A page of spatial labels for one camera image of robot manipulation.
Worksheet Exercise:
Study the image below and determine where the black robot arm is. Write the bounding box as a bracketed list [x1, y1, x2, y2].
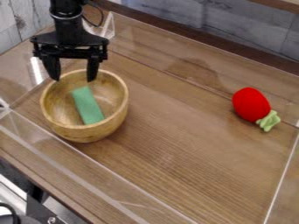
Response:
[31, 0, 108, 82]

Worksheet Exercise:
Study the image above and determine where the black metal table bracket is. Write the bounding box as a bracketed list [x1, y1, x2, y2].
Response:
[25, 195, 67, 224]

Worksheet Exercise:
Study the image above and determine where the clear acrylic tray wall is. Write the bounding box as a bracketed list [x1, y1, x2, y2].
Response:
[0, 98, 197, 224]

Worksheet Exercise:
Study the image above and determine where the black cable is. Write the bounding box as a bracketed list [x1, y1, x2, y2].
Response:
[80, 1, 107, 29]

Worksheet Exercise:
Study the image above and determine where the brown wooden bowl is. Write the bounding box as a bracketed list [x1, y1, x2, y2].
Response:
[40, 69, 128, 143]

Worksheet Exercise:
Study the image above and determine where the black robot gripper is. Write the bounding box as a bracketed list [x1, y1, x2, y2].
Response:
[31, 14, 108, 82]

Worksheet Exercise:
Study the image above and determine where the green foam stick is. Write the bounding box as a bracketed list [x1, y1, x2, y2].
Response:
[71, 86, 105, 125]

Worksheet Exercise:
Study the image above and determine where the red plush strawberry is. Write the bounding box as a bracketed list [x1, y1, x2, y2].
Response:
[232, 87, 280, 132]

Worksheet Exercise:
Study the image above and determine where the clear acrylic corner bracket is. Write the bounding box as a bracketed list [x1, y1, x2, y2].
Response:
[83, 12, 116, 39]

